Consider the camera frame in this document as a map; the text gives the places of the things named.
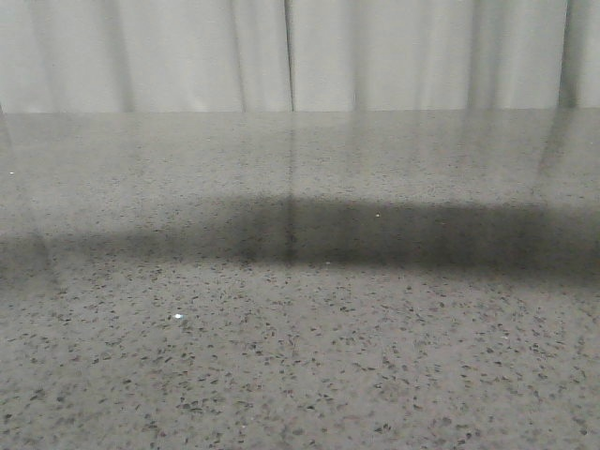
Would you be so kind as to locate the beige curtain right panel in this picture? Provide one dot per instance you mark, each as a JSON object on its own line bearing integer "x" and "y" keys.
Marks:
{"x": 437, "y": 55}

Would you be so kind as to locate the beige curtain panel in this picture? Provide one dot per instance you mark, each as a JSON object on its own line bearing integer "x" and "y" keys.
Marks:
{"x": 144, "y": 56}
{"x": 437, "y": 55}

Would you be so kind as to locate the beige curtain left panel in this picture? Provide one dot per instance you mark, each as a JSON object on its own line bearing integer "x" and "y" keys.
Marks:
{"x": 144, "y": 56}

